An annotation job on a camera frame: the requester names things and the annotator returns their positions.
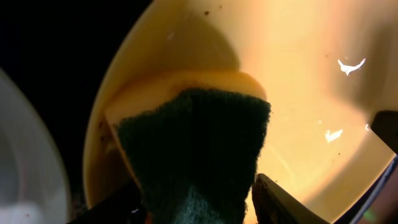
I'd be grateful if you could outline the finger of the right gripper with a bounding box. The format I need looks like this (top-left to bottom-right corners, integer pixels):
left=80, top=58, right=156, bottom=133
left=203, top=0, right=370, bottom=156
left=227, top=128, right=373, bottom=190
left=371, top=110, right=398, bottom=154

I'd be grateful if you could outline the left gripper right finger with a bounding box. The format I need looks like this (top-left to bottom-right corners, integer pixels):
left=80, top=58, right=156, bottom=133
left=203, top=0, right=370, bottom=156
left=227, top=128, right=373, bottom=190
left=251, top=174, right=328, bottom=224

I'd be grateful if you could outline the round black tray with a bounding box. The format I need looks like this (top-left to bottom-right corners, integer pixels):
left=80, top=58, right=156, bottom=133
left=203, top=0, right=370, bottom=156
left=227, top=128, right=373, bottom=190
left=1, top=0, right=150, bottom=217

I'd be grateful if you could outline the near light blue plate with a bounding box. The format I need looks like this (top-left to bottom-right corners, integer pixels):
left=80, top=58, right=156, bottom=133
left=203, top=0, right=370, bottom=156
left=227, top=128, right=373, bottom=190
left=1, top=72, right=71, bottom=223

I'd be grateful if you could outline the yellow plate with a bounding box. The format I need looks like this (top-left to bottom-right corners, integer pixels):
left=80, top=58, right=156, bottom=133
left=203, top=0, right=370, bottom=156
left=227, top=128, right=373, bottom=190
left=83, top=0, right=397, bottom=223

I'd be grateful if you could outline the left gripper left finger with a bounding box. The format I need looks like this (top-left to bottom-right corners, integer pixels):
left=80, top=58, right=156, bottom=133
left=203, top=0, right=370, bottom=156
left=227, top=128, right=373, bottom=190
left=68, top=180, right=148, bottom=224

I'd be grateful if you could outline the green and yellow sponge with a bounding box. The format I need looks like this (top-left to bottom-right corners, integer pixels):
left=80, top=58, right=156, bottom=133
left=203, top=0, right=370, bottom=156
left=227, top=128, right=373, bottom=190
left=104, top=72, right=271, bottom=223

